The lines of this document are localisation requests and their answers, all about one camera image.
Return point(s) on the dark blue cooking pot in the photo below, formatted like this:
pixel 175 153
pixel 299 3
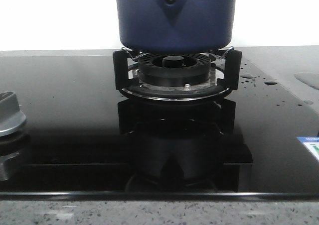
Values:
pixel 175 26

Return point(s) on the black pot support grate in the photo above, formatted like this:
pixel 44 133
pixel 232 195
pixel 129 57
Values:
pixel 226 65

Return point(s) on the black round gas burner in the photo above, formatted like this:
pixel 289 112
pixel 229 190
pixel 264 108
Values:
pixel 164 72

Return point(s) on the black glass gas stove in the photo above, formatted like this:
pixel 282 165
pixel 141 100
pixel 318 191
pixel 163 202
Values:
pixel 83 140

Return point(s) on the silver stove control knob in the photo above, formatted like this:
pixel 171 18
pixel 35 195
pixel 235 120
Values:
pixel 12 119

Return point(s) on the blue energy label sticker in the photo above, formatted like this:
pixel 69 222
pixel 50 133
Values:
pixel 311 144

